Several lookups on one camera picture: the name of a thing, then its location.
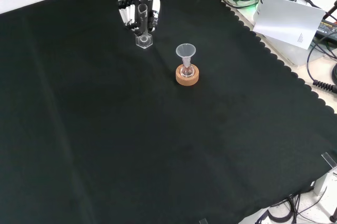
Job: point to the clear graduated cylinder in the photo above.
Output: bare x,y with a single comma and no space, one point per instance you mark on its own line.
143,28

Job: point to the clear tape strip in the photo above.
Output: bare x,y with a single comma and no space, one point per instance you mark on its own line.
329,160

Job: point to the black power adapter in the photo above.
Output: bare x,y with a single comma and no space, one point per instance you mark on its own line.
327,30

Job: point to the pale board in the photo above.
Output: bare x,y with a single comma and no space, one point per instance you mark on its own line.
287,21

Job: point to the round-bottom glass flask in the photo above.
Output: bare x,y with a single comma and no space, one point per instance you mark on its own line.
186,69

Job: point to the black tripod leg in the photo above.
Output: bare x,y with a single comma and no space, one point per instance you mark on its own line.
333,214

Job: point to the clear plastic funnel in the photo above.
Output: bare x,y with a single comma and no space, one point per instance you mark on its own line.
185,52

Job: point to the black cloth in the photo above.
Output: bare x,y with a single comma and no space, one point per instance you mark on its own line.
147,129

